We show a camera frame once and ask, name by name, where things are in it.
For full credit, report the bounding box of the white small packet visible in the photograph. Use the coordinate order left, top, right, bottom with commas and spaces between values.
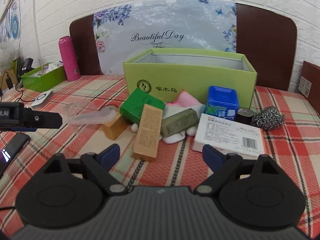
47, 62, 65, 73

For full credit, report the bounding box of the long tan printed box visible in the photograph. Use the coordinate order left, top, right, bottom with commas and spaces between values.
131, 104, 163, 160

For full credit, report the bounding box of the dark green square box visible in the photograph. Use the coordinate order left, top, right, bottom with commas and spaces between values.
120, 88, 166, 125

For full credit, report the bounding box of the olive green long box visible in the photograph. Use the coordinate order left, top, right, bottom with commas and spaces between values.
161, 108, 200, 138

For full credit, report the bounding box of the black cable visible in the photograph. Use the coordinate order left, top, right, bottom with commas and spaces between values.
0, 72, 27, 98

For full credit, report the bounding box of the pink thermos bottle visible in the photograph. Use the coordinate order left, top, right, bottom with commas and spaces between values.
58, 36, 81, 82

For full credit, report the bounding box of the clear plastic bag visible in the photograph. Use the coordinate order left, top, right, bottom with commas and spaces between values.
65, 102, 120, 126

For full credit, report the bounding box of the pink and white cloth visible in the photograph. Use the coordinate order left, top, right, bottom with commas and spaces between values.
131, 90, 208, 145

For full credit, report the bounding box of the white medicine box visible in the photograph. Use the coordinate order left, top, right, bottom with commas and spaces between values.
192, 113, 265, 157

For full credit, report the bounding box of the amber orange small box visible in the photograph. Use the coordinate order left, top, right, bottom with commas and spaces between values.
101, 112, 130, 140

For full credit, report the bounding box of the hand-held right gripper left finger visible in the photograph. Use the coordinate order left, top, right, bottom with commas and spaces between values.
43, 144, 125, 197

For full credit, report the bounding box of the shallow green box tray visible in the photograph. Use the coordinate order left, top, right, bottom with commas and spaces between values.
20, 64, 67, 92

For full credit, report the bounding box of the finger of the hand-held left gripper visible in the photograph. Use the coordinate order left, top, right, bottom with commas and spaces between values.
24, 106, 63, 132

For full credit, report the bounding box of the red plaid bed sheet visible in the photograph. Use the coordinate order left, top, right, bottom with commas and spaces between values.
0, 74, 320, 238

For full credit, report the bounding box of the black charger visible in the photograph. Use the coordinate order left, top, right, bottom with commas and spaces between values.
21, 58, 34, 74

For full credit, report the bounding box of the floral print pillow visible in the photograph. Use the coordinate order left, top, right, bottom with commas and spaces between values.
93, 0, 237, 76

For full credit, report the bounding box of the black phone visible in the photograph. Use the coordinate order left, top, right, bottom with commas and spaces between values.
0, 132, 31, 178

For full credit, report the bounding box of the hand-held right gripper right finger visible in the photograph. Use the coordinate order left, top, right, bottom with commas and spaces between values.
195, 144, 282, 197

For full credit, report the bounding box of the large green cardboard box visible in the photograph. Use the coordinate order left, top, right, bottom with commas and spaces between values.
122, 48, 258, 109

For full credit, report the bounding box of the brown headboard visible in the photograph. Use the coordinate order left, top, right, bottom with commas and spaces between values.
69, 3, 298, 92

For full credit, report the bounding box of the wall poster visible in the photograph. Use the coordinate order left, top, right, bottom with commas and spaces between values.
0, 0, 22, 43

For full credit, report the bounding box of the blue lidded container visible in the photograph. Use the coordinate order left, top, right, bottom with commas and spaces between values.
205, 85, 240, 123

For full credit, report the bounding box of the brown cardboard box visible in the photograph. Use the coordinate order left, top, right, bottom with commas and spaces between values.
297, 60, 320, 100

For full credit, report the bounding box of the steel wool scrubber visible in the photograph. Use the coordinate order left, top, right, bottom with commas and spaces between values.
251, 106, 285, 130

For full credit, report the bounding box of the white and blue handheld device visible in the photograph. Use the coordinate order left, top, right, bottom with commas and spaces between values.
31, 89, 54, 109

